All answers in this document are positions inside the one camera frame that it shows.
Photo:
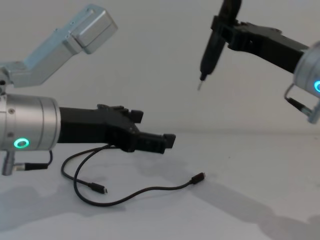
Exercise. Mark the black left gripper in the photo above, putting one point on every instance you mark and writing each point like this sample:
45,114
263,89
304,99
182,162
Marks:
100,127

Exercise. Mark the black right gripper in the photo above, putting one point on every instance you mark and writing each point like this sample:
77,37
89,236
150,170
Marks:
275,47

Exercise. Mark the black pen-shaped tool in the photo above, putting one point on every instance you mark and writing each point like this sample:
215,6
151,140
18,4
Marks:
210,57

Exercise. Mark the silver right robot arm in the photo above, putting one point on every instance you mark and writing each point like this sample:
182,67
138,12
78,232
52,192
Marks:
307,65

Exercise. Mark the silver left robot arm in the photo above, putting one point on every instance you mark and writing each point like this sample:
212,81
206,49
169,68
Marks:
32,125

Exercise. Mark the white table cloth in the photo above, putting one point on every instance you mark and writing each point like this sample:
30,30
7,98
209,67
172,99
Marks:
225,212

